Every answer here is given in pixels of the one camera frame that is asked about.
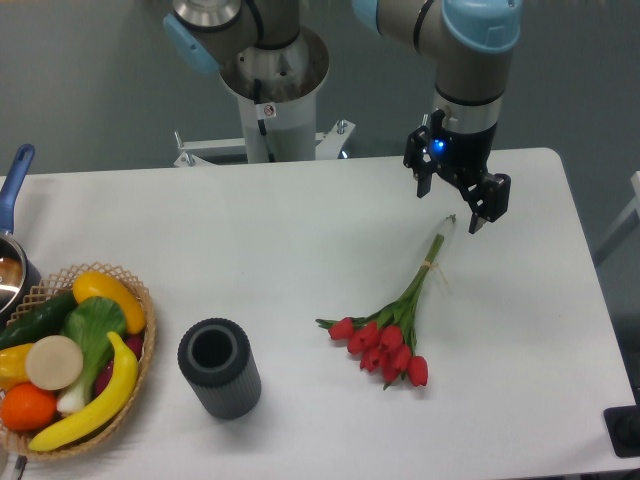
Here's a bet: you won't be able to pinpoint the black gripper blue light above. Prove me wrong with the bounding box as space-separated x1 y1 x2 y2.
403 109 511 234

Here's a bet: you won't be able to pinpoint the red tulip bouquet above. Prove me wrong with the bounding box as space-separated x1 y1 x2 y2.
315 214 457 387

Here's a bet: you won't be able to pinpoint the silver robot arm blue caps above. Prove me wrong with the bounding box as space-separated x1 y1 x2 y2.
163 1 522 231

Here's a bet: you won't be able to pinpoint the dark grey ribbed vase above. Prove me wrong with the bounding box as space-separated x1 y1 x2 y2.
177 318 262 420

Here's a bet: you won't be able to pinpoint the black device at table edge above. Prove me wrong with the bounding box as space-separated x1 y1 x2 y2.
603 405 639 458

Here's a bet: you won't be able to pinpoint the dark red vegetable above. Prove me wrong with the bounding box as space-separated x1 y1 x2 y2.
93 334 144 397

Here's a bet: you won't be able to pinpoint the yellow banana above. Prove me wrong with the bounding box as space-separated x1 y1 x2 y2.
28 331 138 452

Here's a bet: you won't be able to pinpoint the green bok choy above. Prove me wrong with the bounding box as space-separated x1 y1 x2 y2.
57 296 126 416

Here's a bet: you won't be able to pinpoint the green cucumber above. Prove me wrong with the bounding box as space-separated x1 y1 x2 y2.
1 291 78 350

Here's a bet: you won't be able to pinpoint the beige round disc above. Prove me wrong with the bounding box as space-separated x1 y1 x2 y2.
25 335 83 391

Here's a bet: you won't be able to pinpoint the yellow bell pepper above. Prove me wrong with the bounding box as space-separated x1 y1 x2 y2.
0 343 33 392

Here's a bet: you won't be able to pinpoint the orange fruit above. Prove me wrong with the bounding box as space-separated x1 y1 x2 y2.
1 383 57 432

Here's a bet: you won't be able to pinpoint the woven wicker basket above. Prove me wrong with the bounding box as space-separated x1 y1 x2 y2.
1 262 156 461

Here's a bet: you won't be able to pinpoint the white frame at right edge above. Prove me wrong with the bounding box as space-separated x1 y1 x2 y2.
592 171 639 268

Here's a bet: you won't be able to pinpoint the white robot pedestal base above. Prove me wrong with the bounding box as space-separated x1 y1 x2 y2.
174 41 356 167

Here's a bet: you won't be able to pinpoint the blue handled saucepan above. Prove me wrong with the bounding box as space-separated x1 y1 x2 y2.
1 144 41 328

